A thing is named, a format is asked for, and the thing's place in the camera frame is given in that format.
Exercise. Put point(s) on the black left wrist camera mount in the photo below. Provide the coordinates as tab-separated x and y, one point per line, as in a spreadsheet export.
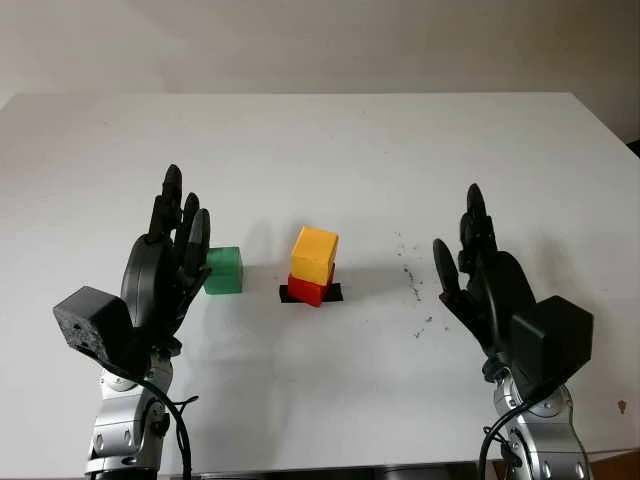
90	320

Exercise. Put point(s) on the black tape strip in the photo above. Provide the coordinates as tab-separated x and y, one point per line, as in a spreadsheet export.
334	294

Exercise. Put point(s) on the red cube block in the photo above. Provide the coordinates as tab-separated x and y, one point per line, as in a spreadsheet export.
305	292

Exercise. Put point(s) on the yellow cube block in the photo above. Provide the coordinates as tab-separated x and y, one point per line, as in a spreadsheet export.
312	255

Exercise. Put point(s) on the green cube block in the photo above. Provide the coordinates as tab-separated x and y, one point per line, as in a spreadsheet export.
226	272

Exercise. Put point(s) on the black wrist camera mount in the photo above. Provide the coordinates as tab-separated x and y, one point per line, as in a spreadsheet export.
555	340
90	320

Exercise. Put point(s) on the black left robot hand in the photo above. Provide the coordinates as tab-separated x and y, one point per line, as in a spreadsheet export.
150	275

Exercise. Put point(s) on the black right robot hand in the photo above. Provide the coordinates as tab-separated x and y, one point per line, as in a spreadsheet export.
500	290

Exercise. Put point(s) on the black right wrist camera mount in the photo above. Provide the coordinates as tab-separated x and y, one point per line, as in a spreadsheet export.
555	340

